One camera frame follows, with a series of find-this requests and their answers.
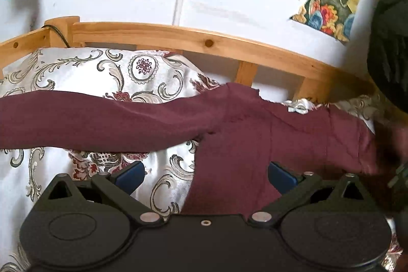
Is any maroon sweater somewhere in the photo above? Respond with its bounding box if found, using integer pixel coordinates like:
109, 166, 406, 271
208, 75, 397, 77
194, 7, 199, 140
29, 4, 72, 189
1, 84, 386, 215

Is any floral satin bedspread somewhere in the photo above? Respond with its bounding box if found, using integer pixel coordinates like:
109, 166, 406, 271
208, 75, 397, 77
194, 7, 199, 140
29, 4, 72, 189
1, 48, 391, 271

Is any black hanging garment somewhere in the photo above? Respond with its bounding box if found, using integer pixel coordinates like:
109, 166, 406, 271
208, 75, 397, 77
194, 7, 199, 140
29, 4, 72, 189
366, 0, 407, 112

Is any black cable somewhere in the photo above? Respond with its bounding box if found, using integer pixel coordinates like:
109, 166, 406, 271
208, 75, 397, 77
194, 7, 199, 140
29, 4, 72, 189
41, 24, 71, 48

